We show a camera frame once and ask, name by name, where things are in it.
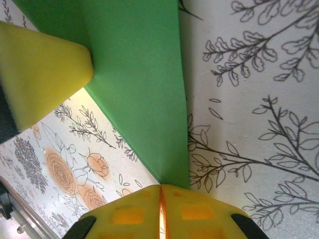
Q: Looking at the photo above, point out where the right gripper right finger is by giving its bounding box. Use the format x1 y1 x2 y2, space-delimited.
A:
160 184 270 239

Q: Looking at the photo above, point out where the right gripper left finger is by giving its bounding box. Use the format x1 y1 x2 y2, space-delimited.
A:
62 184 162 239

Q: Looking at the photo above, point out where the floral patterned table cover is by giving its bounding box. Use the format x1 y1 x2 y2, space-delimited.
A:
0 0 319 239

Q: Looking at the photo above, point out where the long aluminium mounting rail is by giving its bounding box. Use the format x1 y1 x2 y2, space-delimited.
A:
0 174 59 239

